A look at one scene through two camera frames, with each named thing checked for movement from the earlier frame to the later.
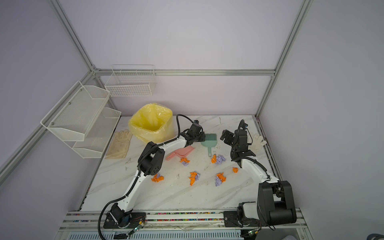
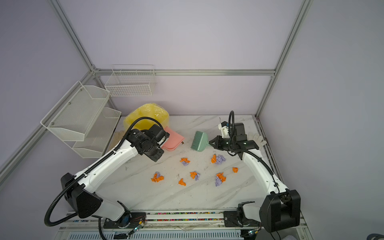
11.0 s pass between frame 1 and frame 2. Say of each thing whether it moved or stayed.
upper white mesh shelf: stayed
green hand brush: moved
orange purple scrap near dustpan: stayed
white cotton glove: stayed
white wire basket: stayed
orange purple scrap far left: stayed
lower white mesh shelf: stayed
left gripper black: moved
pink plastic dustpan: moved
